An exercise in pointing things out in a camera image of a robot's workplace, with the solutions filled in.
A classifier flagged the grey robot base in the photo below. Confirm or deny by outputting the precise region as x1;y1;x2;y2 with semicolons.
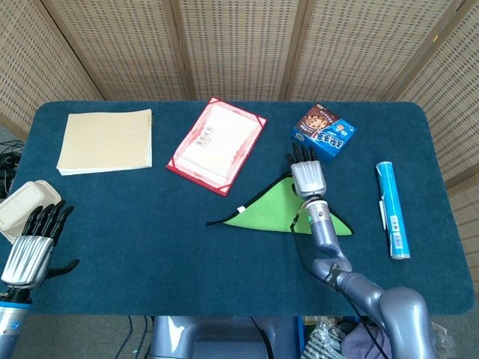
149;316;300;359

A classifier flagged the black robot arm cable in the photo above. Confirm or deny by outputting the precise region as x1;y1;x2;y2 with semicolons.
290;209;392;359

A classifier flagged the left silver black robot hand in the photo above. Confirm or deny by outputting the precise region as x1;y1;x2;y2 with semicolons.
1;200;81;291

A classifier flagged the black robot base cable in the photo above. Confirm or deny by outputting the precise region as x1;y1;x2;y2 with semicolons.
249;316;272;359

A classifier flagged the woven wicker folding screen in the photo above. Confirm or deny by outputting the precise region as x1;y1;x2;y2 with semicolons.
0;0;479;263

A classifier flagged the beige spiral notebook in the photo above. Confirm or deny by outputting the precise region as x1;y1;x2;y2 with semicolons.
55;108;154;177

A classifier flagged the purple cloth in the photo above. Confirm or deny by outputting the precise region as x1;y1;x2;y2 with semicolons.
342;321;392;359

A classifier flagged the striped plastic bag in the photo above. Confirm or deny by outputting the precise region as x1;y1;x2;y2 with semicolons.
301;317;347;359

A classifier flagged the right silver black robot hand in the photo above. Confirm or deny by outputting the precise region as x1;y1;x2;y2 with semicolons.
286;142;326;198

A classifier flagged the blue brown snack box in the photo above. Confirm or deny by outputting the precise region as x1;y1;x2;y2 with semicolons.
290;102;358;164

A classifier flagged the grey and green cloth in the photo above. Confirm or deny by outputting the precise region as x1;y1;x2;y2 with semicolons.
206;175;355;236

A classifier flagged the black floor cable bundle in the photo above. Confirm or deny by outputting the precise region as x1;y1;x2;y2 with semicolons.
0;140;24;199

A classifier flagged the blue felt table cover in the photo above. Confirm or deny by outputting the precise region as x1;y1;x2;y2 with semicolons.
0;99;476;318

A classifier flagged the light blue rolled tube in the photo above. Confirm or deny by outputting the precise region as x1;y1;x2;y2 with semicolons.
375;161;411;261

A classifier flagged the red certificate folder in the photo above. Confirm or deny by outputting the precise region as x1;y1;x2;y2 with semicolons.
165;96;269;197

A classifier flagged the beige takeaway food box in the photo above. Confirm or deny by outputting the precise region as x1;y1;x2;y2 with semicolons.
0;179;63;244

